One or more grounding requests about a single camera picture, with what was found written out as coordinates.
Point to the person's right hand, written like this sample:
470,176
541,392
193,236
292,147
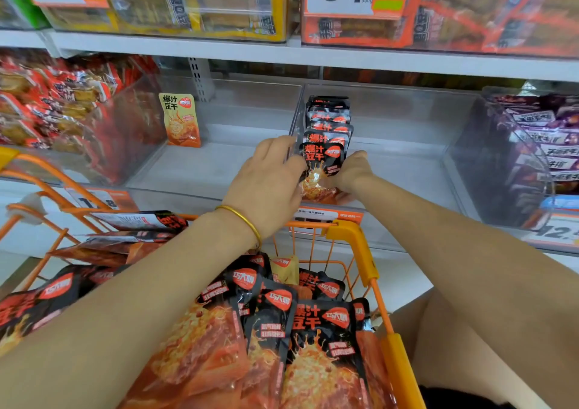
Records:
351,173

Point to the person's left hand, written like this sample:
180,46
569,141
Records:
267,187

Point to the black flame print snack packet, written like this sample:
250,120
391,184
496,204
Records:
321,173

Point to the orange shopping cart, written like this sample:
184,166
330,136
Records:
353,237

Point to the yellow orange snack packet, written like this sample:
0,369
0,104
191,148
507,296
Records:
181,122

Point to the pile of black orange snacks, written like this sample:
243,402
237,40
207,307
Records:
253,350

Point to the person's right forearm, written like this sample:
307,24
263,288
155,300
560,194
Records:
488,277

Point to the person's left forearm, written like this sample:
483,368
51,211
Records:
99,332

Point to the person's right leg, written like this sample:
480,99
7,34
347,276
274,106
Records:
443,341

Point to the orange blue shelf price tag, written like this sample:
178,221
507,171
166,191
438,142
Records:
559,228

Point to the stack of yellow trimmed packets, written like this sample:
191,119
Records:
199,11

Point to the pile of purple packets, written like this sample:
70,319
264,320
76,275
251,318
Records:
552,133

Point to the stack of orange trimmed packets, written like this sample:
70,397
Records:
498,20

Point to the pile of red tan packets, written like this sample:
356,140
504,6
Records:
54,92

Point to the black shorts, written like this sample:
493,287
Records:
466,399

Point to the stack of green packets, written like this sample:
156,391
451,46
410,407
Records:
18,11

